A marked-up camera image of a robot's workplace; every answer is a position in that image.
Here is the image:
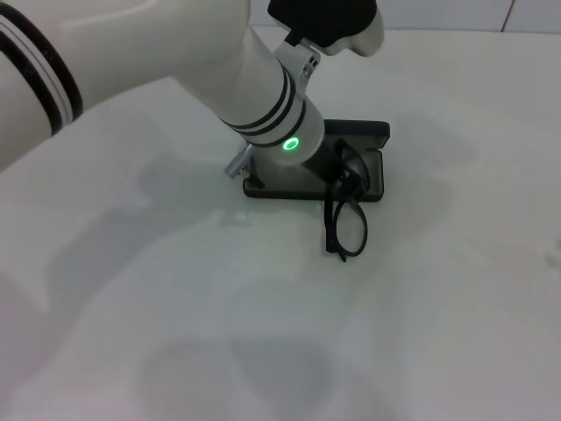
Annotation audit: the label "left arm cable with connectors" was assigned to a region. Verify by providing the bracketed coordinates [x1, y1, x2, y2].
[224, 143, 265, 186]

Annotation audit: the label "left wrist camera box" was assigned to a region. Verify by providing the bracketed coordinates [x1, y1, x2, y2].
[266, 0, 387, 89]

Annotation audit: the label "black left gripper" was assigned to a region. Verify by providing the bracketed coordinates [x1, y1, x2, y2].
[305, 146, 359, 195]

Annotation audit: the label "black glasses case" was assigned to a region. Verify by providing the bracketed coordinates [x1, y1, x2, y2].
[242, 118, 392, 203]

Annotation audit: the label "black glasses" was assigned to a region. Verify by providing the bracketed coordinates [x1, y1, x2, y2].
[323, 138, 372, 265]

